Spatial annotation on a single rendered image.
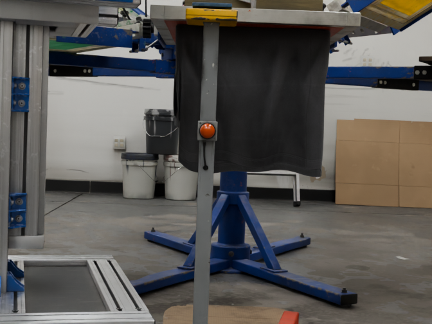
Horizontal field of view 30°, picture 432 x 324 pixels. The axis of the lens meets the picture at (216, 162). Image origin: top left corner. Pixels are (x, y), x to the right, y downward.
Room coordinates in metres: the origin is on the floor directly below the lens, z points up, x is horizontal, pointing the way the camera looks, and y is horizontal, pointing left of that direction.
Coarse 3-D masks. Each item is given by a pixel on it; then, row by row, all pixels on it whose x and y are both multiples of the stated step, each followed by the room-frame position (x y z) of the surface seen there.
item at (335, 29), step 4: (256, 24) 2.30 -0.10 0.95; (260, 24) 2.29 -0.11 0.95; (264, 24) 2.29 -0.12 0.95; (268, 24) 2.29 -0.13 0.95; (272, 24) 2.29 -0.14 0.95; (296, 28) 2.35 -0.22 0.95; (300, 28) 2.35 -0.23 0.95; (304, 28) 2.35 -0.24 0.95; (308, 28) 2.34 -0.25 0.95; (312, 28) 2.34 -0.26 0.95; (316, 28) 2.34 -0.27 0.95; (320, 28) 2.33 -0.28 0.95; (324, 28) 2.33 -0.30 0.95; (328, 28) 2.32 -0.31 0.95; (332, 28) 2.32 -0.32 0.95; (336, 28) 2.32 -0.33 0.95; (340, 28) 2.31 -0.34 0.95; (332, 32) 2.42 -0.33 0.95; (336, 32) 2.41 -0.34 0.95
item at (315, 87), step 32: (192, 32) 2.33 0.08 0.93; (224, 32) 2.34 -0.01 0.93; (256, 32) 2.34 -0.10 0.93; (288, 32) 2.34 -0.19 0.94; (320, 32) 2.34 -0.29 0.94; (192, 64) 2.35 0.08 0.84; (224, 64) 2.34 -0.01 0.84; (256, 64) 2.34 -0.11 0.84; (288, 64) 2.35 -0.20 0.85; (320, 64) 2.34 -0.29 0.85; (192, 96) 2.34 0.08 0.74; (224, 96) 2.34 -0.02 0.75; (256, 96) 2.35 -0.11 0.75; (288, 96) 2.36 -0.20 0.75; (320, 96) 2.35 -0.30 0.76; (192, 128) 2.35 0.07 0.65; (224, 128) 2.35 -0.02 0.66; (256, 128) 2.35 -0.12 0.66; (288, 128) 2.36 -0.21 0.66; (320, 128) 2.34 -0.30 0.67; (192, 160) 2.35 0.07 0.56; (224, 160) 2.35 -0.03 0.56; (256, 160) 2.35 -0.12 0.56; (288, 160) 2.36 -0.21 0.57; (320, 160) 2.34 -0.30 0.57
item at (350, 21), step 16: (160, 16) 2.25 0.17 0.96; (176, 16) 2.25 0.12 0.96; (240, 16) 2.25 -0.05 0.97; (256, 16) 2.25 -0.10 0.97; (272, 16) 2.25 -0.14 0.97; (288, 16) 2.25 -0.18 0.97; (304, 16) 2.25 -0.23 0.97; (320, 16) 2.25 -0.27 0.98; (336, 16) 2.25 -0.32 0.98; (352, 16) 2.25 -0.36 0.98; (160, 32) 2.61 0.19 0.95
